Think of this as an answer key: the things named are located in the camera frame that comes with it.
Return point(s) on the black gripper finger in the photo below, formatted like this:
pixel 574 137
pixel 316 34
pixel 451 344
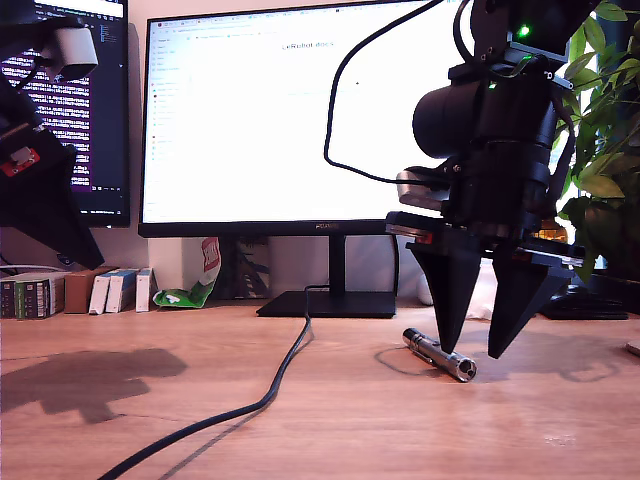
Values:
pixel 45 210

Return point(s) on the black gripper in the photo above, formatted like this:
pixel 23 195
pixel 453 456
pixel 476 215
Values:
pixel 510 200

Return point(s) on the metallic silver laser pointer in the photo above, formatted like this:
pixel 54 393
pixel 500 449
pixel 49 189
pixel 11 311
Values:
pixel 435 352

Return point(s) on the white plastic bag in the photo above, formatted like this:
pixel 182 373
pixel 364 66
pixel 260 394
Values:
pixel 482 295

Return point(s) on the white game controller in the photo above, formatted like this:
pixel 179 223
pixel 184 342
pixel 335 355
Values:
pixel 426 292

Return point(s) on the amber glass bottle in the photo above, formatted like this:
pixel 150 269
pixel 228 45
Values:
pixel 550 235

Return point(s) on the brown cardboard box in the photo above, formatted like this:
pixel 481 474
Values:
pixel 77 292

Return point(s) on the black pouch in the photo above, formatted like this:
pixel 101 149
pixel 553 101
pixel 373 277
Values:
pixel 585 305

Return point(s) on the white and blue box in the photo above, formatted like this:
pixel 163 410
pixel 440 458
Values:
pixel 120 292
pixel 99 295
pixel 144 290

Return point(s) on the black monitor with code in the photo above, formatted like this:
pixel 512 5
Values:
pixel 107 125

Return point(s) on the cork coaster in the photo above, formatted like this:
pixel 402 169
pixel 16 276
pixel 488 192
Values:
pixel 634 348

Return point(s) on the green Jenkki bag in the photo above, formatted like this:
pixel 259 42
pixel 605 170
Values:
pixel 195 295

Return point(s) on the green potted plant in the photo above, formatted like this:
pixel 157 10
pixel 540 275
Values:
pixel 605 165

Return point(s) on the black Huawei monitor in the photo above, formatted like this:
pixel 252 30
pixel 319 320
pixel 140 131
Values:
pixel 250 150

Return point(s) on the dark printed card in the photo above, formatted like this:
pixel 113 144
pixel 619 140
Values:
pixel 252 270

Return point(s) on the grey arm camera box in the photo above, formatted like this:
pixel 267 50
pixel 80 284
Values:
pixel 75 50
pixel 417 187

